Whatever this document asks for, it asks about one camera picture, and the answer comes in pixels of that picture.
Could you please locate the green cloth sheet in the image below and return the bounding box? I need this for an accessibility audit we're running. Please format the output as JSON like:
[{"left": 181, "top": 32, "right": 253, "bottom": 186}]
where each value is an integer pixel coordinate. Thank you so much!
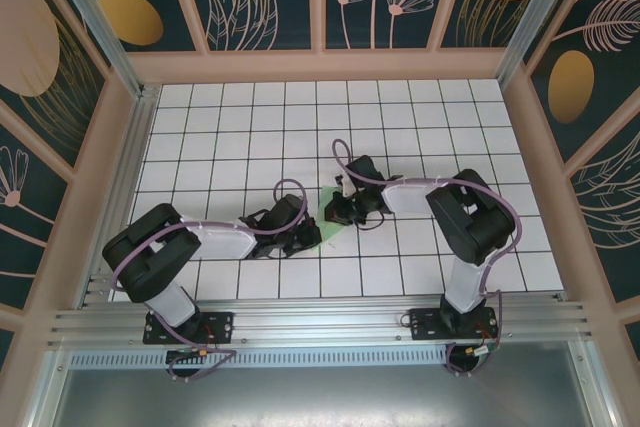
[{"left": 312, "top": 186, "right": 347, "bottom": 252}]

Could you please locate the grey sheet metal panel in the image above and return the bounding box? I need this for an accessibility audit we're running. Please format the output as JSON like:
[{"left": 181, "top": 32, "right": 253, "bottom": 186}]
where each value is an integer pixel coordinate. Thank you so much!
[{"left": 29, "top": 341, "right": 616, "bottom": 427}]

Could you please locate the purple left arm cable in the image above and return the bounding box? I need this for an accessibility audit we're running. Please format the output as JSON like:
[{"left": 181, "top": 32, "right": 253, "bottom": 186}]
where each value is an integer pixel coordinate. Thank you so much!
[{"left": 110, "top": 177, "right": 309, "bottom": 382}]

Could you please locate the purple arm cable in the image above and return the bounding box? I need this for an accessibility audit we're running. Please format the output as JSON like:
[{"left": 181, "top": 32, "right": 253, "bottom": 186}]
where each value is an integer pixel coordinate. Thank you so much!
[
  {"left": 110, "top": 177, "right": 309, "bottom": 382},
  {"left": 332, "top": 139, "right": 524, "bottom": 378}
]

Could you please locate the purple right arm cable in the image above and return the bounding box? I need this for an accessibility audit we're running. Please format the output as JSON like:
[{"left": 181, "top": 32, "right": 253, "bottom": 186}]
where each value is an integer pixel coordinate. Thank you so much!
[{"left": 332, "top": 139, "right": 524, "bottom": 378}]

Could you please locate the long aluminium mounting rail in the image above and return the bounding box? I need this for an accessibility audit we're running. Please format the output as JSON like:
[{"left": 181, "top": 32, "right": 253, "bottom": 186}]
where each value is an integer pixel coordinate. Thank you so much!
[{"left": 47, "top": 296, "right": 601, "bottom": 348}]

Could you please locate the grey slotted cable duct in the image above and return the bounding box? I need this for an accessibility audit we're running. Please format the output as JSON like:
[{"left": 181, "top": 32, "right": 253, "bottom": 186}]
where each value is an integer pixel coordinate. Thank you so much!
[{"left": 67, "top": 344, "right": 571, "bottom": 368}]

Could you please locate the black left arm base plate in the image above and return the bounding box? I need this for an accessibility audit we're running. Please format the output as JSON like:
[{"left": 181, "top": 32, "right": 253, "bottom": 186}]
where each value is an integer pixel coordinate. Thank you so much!
[{"left": 143, "top": 310, "right": 236, "bottom": 346}]

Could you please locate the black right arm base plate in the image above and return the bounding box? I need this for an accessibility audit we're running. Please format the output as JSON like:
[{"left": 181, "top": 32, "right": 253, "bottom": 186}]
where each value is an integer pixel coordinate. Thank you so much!
[{"left": 408, "top": 307, "right": 501, "bottom": 341}]

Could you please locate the aluminium side rail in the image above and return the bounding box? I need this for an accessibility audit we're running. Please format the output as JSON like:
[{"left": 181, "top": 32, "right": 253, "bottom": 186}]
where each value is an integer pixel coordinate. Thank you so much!
[{"left": 74, "top": 86, "right": 161, "bottom": 308}]

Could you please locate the aluminium frame post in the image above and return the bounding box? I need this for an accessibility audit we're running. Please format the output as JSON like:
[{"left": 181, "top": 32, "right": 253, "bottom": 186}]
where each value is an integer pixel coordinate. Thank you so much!
[
  {"left": 497, "top": 0, "right": 586, "bottom": 93},
  {"left": 39, "top": 0, "right": 146, "bottom": 98}
]

